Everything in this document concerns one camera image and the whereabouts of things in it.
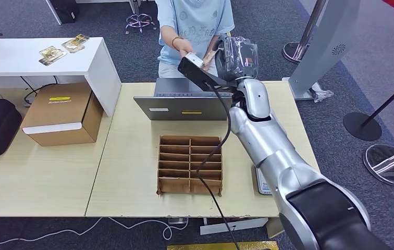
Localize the grey card reader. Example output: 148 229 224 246
255 167 273 196

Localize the white floor cable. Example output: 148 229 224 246
0 216 188 246

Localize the silver kiosk stand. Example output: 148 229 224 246
288 0 363 102

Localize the brown cardboard box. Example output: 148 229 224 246
21 82 104 147

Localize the grey laptop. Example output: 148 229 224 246
133 77 235 121

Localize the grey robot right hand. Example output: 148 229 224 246
214 34 260 83

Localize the chrome stanchion post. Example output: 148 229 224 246
282 0 327 65
363 142 394 186

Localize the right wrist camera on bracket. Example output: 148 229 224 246
178 52 239 92

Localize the cardboard card organiser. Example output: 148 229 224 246
156 135 223 197

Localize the clear plastic wrap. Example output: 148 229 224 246
309 82 335 104

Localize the chrome stool base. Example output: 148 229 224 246
125 0 157 35

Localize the black stanchion post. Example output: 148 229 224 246
343 72 394 142

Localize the white desk foot plate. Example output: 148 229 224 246
200 217 269 236

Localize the person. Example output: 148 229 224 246
155 0 236 79

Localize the person's right hand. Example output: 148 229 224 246
179 37 199 59

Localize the white side table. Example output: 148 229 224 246
0 37 122 117

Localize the gold floor tape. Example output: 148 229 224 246
166 241 280 250

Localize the black computer tower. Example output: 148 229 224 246
49 0 80 25

